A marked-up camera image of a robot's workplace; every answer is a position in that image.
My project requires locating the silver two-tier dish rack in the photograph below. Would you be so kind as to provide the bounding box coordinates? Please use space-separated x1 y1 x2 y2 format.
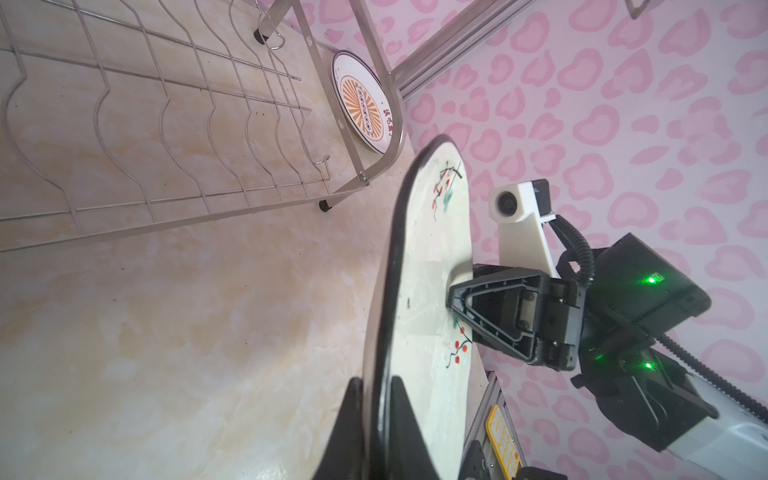
1 1 405 256

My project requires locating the orange sunburst plate far right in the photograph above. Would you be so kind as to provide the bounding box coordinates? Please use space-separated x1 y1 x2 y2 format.
332 50 394 154

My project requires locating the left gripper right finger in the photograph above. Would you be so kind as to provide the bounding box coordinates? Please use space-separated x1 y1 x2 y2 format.
387 376 439 480

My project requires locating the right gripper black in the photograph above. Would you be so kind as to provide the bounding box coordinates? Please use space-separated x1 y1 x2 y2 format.
446 234 718 452

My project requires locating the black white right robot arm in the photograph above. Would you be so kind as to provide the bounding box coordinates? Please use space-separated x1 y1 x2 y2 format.
447 234 767 479

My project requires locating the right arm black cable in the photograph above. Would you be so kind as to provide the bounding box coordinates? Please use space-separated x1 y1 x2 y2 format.
548 212 768 424

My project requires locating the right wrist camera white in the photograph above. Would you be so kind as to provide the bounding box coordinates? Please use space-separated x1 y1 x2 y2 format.
489 179 559 278

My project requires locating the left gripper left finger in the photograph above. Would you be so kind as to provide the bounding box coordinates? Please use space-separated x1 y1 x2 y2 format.
312 377 364 480

